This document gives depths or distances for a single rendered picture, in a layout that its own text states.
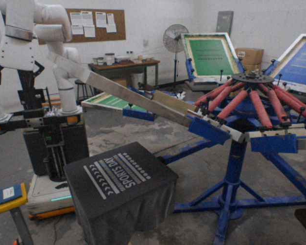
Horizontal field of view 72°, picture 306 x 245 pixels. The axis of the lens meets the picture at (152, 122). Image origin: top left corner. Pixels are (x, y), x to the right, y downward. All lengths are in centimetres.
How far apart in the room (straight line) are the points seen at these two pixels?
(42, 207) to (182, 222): 128
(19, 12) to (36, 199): 170
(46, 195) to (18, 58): 157
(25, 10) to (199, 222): 200
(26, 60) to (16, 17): 13
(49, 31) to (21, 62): 42
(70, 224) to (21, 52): 174
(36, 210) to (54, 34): 157
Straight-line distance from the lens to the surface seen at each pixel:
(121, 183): 112
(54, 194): 221
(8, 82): 478
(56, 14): 115
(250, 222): 235
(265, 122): 146
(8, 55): 85
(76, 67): 73
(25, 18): 84
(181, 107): 114
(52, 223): 236
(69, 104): 149
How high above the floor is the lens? 168
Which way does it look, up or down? 25 degrees down
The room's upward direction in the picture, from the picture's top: straight up
